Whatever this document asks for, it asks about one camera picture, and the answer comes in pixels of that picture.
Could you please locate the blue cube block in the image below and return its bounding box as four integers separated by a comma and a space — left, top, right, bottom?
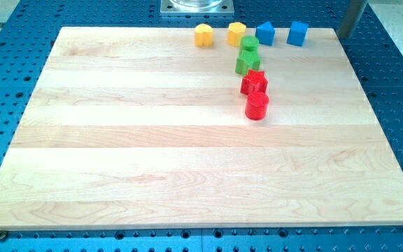
286, 21, 309, 46

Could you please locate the red cylinder block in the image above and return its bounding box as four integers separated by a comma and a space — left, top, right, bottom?
245, 92, 269, 120

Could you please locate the red star block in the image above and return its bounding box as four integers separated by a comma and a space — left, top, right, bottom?
240, 69, 268, 95

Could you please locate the large wooden board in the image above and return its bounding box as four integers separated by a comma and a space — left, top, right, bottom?
0, 27, 403, 230

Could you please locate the green star block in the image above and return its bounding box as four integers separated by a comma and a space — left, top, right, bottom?
235, 50, 261, 76

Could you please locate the yellow heart block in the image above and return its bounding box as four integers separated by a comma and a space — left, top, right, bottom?
195, 23, 213, 47

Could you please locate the green cylinder block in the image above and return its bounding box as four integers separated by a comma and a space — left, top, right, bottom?
239, 35, 260, 54

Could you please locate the yellow hexagon block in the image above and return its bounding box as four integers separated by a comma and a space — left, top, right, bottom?
227, 22, 246, 47

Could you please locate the blue triangle block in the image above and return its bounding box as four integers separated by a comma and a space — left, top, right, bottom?
255, 21, 276, 46

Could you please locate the grey metal pusher rod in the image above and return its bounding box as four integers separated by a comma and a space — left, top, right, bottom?
337, 0, 368, 39

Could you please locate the left board corner screw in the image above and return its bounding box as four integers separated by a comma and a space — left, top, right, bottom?
0, 230, 8, 242

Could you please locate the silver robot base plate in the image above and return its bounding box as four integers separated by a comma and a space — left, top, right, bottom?
160, 0, 234, 15

